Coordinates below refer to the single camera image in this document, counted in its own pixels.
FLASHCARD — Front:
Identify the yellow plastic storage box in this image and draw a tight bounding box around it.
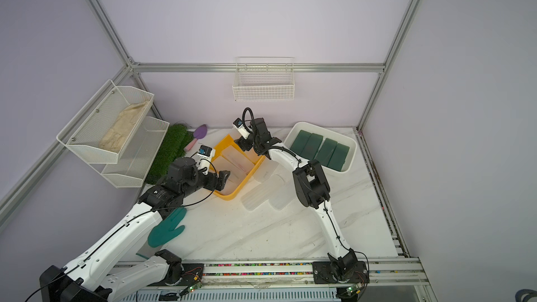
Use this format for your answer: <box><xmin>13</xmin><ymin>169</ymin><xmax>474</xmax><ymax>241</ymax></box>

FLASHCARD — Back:
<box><xmin>212</xmin><ymin>134</ymin><xmax>266</xmax><ymax>201</ymax></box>

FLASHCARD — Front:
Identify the white wire wall basket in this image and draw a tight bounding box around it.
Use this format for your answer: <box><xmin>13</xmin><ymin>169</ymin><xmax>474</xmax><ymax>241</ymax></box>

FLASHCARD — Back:
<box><xmin>232</xmin><ymin>57</ymin><xmax>295</xmax><ymax>102</ymax></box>

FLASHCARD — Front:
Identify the green pencil case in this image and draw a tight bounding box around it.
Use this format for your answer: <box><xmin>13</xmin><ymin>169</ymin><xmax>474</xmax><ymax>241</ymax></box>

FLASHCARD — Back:
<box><xmin>300</xmin><ymin>134</ymin><xmax>323</xmax><ymax>160</ymax></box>
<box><xmin>315</xmin><ymin>138</ymin><xmax>338</xmax><ymax>166</ymax></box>
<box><xmin>327</xmin><ymin>143</ymin><xmax>350</xmax><ymax>172</ymax></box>
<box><xmin>290</xmin><ymin>130</ymin><xmax>311</xmax><ymax>155</ymax></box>

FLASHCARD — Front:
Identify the green artificial grass roll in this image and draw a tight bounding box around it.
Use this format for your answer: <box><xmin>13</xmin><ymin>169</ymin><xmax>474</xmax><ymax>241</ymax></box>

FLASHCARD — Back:
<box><xmin>145</xmin><ymin>124</ymin><xmax>194</xmax><ymax>185</ymax></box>

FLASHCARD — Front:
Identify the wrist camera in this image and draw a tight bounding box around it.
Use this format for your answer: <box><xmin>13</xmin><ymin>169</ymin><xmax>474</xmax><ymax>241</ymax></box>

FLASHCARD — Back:
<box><xmin>233</xmin><ymin>118</ymin><xmax>252</xmax><ymax>139</ymax></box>
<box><xmin>197</xmin><ymin>145</ymin><xmax>215</xmax><ymax>175</ymax></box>

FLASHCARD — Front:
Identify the green rubber glove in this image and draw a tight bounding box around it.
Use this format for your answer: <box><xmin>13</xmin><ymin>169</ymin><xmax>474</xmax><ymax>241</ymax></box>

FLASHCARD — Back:
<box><xmin>148</xmin><ymin>208</ymin><xmax>187</xmax><ymax>248</ymax></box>

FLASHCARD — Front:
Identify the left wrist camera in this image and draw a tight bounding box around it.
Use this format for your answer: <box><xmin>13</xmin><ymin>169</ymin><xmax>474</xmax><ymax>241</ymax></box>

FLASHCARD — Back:
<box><xmin>197</xmin><ymin>145</ymin><xmax>215</xmax><ymax>175</ymax></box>

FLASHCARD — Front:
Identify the beige cloth in shelf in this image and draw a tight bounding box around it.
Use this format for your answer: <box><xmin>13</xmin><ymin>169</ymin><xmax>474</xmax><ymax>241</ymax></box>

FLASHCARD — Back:
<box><xmin>98</xmin><ymin>101</ymin><xmax>149</xmax><ymax>153</ymax></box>

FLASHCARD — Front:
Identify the white plastic storage box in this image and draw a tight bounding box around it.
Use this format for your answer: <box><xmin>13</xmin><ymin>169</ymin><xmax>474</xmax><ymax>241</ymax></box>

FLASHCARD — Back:
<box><xmin>283</xmin><ymin>122</ymin><xmax>358</xmax><ymax>176</ymax></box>

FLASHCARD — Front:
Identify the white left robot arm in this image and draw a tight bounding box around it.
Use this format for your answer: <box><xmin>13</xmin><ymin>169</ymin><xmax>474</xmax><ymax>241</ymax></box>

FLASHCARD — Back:
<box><xmin>38</xmin><ymin>157</ymin><xmax>231</xmax><ymax>301</ymax></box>

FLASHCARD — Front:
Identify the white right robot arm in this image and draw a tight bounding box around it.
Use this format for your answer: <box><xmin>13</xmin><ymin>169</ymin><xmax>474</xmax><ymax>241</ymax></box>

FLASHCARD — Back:
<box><xmin>233</xmin><ymin>108</ymin><xmax>370</xmax><ymax>294</ymax></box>

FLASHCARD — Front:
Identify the white mesh wall shelf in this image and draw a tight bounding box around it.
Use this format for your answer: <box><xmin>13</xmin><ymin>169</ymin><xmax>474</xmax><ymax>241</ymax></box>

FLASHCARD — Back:
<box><xmin>57</xmin><ymin>81</ymin><xmax>169</xmax><ymax>188</ymax></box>

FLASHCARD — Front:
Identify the purple pink toy shovel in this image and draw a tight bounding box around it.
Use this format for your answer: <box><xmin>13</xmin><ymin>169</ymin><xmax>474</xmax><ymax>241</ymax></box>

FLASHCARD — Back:
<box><xmin>184</xmin><ymin>124</ymin><xmax>208</xmax><ymax>152</ymax></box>

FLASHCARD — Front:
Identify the clear pencil case front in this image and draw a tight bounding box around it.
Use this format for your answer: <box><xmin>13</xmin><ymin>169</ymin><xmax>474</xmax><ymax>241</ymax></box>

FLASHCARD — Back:
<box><xmin>222</xmin><ymin>146</ymin><xmax>255</xmax><ymax>174</ymax></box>

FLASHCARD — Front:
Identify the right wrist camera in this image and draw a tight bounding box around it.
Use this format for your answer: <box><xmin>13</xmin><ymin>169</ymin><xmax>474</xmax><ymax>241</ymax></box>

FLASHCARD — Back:
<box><xmin>233</xmin><ymin>118</ymin><xmax>252</xmax><ymax>139</ymax></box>

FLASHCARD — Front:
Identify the clear ribbed pencil case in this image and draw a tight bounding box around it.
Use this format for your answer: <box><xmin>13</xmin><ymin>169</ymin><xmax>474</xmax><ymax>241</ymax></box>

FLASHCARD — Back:
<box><xmin>241</xmin><ymin>182</ymin><xmax>279</xmax><ymax>211</ymax></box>
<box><xmin>269</xmin><ymin>180</ymin><xmax>296</xmax><ymax>211</ymax></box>

